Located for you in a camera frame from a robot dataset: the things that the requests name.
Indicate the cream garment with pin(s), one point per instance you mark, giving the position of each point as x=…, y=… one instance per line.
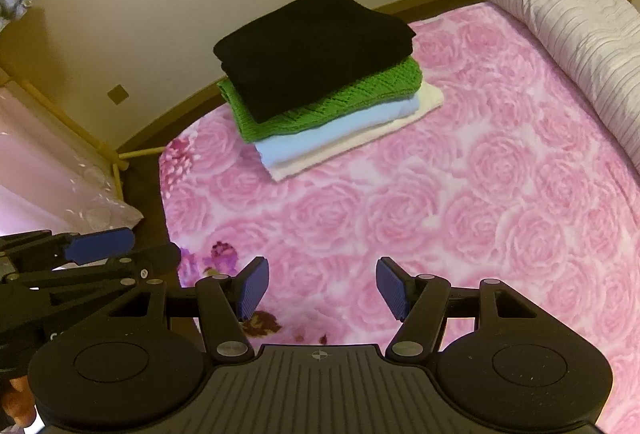
x=431, y=97

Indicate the folded striped quilt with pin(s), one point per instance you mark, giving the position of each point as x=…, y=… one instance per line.
x=575, y=39

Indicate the black knit garment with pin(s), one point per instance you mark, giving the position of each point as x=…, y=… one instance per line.
x=310, y=49

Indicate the light blue garment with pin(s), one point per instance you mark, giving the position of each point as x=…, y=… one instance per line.
x=320, y=134

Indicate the brass wall plate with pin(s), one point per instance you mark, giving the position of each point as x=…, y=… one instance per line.
x=116, y=95

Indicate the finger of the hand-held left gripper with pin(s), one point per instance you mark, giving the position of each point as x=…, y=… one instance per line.
x=100, y=244
x=155, y=261

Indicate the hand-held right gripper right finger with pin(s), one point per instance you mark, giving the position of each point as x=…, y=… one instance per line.
x=392, y=286

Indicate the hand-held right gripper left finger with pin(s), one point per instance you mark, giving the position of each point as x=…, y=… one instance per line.
x=252, y=286

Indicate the person's left hand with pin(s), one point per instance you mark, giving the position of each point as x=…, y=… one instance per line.
x=15, y=406

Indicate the pink floral blanket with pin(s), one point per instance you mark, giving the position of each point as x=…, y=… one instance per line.
x=450, y=214

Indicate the yellow pole rack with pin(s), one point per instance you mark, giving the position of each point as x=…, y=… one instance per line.
x=65, y=117

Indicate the green knit sweater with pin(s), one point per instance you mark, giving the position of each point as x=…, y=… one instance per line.
x=380, y=82

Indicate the pink patterned curtain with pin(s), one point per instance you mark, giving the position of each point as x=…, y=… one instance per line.
x=45, y=164

